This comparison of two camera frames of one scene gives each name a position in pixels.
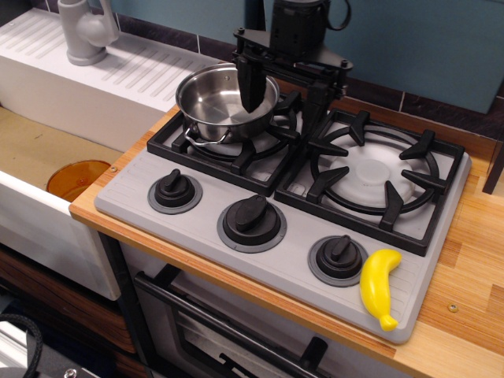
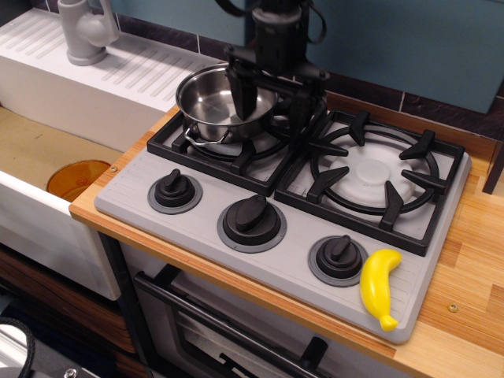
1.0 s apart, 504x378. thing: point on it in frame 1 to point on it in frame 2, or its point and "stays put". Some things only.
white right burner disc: [370, 167] stays put
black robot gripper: [296, 46] to [281, 56]
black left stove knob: [175, 194] stays put
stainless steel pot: [209, 98] stays put
